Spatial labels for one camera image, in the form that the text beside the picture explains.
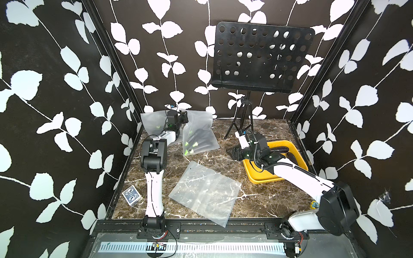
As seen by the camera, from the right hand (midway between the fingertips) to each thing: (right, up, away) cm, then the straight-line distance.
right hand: (229, 146), depth 82 cm
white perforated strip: (-32, -45, -10) cm, 56 cm away
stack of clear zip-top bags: (-10, -27, +3) cm, 29 cm away
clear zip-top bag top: (-51, +15, +32) cm, 62 cm away
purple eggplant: (-17, +6, +22) cm, 29 cm away
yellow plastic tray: (+16, -18, +9) cm, 25 cm away
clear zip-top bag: (-18, +17, +31) cm, 39 cm away
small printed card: (-51, -26, 0) cm, 57 cm away
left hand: (-26, +24, +23) cm, 42 cm away
